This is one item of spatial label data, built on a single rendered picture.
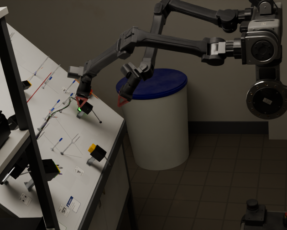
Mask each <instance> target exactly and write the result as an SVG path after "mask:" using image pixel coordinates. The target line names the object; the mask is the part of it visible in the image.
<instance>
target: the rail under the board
mask: <svg viewBox="0 0 287 230"><path fill-rule="evenodd" d="M126 131H127V124H126V120H123V123H122V125H121V127H120V130H119V132H118V135H117V137H116V139H115V142H114V144H113V146H112V149H111V151H110V154H109V156H108V158H107V160H108V161H109V163H110V164H112V166H111V167H110V166H109V163H108V162H107V161H106V163H105V166H104V168H103V170H102V173H101V175H100V177H99V180H98V182H97V184H96V187H95V189H94V192H93V194H92V197H91V199H90V201H89V204H88V206H87V208H86V211H85V213H84V215H83V218H82V220H81V223H80V225H79V227H78V230H88V228H89V226H90V223H91V221H92V218H93V215H94V213H95V211H96V208H97V205H98V203H99V200H100V197H101V195H102V192H103V190H104V187H105V185H106V182H107V180H108V177H109V175H110V172H111V169H112V167H113V164H114V162H115V159H116V157H117V154H118V152H119V149H120V146H121V144H122V141H123V139H124V136H125V134H126Z"/></svg>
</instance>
